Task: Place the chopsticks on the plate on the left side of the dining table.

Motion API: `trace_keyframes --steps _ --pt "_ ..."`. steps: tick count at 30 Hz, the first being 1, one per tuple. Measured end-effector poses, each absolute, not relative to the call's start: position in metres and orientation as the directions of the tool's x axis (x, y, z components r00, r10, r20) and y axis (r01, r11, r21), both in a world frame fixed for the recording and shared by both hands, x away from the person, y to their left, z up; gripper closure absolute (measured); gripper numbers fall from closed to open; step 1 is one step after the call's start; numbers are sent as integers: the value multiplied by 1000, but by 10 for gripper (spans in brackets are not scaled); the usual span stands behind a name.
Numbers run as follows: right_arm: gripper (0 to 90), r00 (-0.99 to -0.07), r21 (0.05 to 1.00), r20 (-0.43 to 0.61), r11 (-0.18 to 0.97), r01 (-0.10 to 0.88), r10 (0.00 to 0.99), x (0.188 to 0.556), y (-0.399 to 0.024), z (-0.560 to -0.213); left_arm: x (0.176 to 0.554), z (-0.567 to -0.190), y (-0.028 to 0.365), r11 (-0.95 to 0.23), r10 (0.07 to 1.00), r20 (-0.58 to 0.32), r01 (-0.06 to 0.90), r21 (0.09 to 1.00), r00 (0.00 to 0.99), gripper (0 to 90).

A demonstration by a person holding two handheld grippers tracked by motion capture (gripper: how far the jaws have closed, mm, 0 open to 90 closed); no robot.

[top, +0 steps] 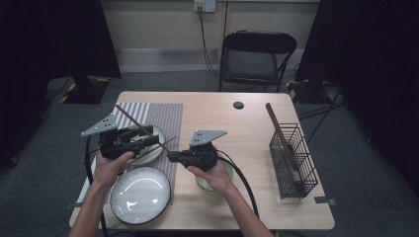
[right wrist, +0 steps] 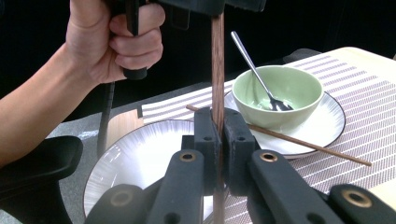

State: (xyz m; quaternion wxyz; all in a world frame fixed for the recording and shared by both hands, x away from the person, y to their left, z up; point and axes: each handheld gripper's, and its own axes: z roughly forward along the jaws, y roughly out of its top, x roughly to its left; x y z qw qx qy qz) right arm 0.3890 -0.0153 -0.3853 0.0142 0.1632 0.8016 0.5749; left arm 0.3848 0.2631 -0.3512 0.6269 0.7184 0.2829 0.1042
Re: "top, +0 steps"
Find bundle of wooden chopsticks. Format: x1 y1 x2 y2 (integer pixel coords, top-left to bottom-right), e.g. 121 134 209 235
265 102 299 172

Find person's left hand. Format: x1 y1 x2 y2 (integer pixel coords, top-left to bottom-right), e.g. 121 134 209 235
94 151 135 191

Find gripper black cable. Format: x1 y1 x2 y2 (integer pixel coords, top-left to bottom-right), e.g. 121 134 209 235
84 135 111 237
215 149 260 219

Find black folding chair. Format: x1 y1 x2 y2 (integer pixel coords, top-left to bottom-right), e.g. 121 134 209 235
217 30 298 93

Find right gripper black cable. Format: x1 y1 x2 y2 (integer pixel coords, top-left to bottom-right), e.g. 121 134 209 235
215 149 260 219

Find metal spoon black handle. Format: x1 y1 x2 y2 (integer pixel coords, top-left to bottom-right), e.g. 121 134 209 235
286 137 302 182

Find grey white striped placemat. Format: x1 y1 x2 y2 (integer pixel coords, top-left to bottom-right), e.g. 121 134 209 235
76 102 184 205

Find brown wooden chopstick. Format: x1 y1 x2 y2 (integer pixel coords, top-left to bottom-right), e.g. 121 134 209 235
130 136 178 165
115 104 172 155

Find black power cable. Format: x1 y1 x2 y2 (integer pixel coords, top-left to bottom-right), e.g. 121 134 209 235
197 8 221 78

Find white wall socket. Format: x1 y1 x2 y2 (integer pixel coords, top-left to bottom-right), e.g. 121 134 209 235
193 0 217 14

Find black floor cable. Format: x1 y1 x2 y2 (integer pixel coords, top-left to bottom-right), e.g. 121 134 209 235
306 88 342 145
297 100 346 121

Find black stand base yellow tape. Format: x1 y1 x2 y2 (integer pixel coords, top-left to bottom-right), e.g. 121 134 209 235
59 76 111 106
286 78 345 106

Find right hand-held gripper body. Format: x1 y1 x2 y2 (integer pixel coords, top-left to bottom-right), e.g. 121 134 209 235
185 129 228 172

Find white plate dark rim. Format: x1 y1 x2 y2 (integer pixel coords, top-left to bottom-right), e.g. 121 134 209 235
129 124 167 166
109 166 172 226

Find dark curtain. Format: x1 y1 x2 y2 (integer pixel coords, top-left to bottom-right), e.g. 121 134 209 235
0 0 123 169
294 0 419 198

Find black wire cutlery basket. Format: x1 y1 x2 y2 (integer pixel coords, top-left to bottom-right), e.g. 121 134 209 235
269 122 320 199

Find green ceramic bowl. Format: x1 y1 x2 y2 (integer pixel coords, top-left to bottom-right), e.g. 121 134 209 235
196 161 235 194
198 186 225 195
128 124 155 155

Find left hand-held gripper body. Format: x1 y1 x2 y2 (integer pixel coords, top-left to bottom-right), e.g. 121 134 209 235
80 113 139 161

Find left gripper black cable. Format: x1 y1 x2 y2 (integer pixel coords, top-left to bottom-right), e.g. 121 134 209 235
84 135 111 237

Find person's right hand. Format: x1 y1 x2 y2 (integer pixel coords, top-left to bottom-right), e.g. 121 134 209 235
187 161 233 196

